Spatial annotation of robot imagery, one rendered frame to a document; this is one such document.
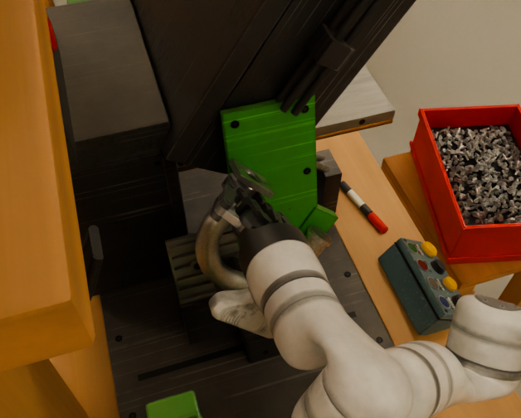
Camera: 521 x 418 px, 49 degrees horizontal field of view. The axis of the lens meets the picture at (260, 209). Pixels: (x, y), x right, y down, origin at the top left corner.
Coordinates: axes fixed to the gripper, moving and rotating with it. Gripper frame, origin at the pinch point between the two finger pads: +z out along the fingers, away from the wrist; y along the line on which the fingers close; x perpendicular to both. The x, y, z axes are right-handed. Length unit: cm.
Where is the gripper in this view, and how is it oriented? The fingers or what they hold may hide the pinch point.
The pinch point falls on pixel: (243, 193)
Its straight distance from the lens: 69.4
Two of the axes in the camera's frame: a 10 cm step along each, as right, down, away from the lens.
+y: -7.2, -3.9, -5.7
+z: -2.9, -5.7, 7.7
